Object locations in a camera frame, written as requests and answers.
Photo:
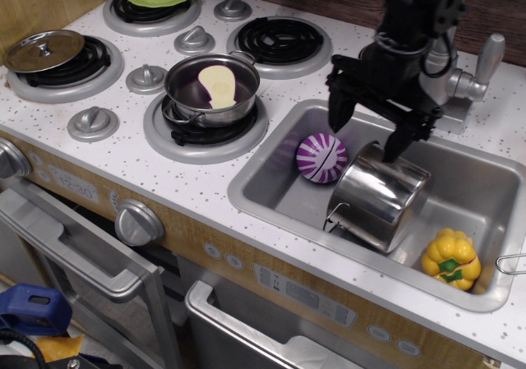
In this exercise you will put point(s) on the steel pan on burner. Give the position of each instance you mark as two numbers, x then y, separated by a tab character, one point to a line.
189	102

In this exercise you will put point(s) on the oven door with handle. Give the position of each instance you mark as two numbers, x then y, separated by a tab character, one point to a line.
117	297

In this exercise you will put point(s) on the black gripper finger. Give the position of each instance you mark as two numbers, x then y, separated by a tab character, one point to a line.
341	108
402	137

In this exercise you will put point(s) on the silver oven dial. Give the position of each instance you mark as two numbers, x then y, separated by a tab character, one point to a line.
13	161
136	224

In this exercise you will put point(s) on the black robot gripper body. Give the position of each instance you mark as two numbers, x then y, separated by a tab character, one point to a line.
385	79

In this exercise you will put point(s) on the dishwasher door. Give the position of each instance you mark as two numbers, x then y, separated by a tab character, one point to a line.
246	331

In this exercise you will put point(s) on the grey stovetop knob front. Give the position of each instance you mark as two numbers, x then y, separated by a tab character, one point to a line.
92	124

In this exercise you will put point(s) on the stove burner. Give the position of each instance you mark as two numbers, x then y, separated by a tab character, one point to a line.
97	67
189	144
129	19
281	47

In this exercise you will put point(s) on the blue clamp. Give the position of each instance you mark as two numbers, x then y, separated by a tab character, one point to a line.
33	310

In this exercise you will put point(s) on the silver sink basin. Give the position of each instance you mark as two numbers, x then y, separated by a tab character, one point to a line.
480	194

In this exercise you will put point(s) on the silver oven dial left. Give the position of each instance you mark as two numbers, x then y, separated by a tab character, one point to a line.
13	161

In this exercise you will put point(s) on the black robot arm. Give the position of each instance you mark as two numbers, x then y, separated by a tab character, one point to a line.
407	20

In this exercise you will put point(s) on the steel pot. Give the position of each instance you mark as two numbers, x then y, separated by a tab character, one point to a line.
374	201

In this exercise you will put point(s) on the silver oven dial right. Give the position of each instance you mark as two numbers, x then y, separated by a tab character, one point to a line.
136	224

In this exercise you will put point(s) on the grey stovetop knob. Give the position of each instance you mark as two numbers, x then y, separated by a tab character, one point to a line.
146	80
232	10
92	124
195	41

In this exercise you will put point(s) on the silver faucet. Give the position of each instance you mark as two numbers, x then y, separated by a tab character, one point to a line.
454	89

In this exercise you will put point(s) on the grey stovetop knob back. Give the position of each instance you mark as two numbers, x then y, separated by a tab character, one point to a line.
232	10

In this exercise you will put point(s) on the back right stove burner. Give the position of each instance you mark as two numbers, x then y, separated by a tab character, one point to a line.
281	47

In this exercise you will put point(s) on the front left stove burner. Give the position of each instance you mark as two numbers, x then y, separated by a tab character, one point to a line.
97	67

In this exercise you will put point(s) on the purple striped toy ball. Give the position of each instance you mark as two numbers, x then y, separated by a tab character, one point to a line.
321	158

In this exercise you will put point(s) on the yellow toy bell pepper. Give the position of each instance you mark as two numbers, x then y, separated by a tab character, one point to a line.
452	259

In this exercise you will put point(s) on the cream toy eggplant slice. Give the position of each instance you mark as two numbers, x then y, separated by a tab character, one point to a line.
219	81

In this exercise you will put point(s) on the yellow cloth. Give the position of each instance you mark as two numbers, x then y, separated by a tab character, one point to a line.
54	348

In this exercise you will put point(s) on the grey stovetop knob upper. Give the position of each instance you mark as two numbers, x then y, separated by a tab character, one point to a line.
195	41

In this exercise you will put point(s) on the wire handle at edge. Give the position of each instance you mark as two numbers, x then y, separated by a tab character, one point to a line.
509	264

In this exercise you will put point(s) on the back left stove burner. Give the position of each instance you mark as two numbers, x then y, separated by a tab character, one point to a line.
129	19

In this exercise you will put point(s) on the front right stove burner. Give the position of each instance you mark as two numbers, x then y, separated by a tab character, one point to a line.
189	144

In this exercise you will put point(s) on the steel pot lid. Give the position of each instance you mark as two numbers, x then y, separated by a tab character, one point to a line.
43	51

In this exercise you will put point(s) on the grey stovetop knob middle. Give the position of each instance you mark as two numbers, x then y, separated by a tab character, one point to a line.
146	80

